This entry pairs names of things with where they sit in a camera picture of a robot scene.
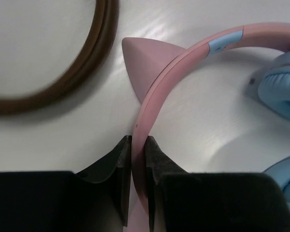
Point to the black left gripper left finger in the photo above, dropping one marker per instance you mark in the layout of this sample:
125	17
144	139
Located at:
95	199

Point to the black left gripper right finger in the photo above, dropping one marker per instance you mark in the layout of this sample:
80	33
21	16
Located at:
213	202

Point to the pink blue cat-ear headphones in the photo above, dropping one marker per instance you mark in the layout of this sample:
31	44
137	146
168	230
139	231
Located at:
155	68

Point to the brown silver headphones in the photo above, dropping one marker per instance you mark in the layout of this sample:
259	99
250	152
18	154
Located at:
48	48

